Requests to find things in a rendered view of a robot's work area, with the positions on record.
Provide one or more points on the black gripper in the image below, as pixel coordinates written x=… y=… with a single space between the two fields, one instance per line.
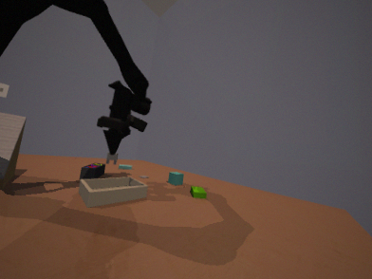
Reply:
x=117 y=129

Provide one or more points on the teal cube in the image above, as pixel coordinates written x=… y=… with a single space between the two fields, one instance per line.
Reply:
x=175 y=178

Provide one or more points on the green flat block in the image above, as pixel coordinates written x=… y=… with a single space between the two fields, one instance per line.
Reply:
x=198 y=192

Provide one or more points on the teal rectangular block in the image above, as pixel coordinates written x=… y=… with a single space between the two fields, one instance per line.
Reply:
x=125 y=167

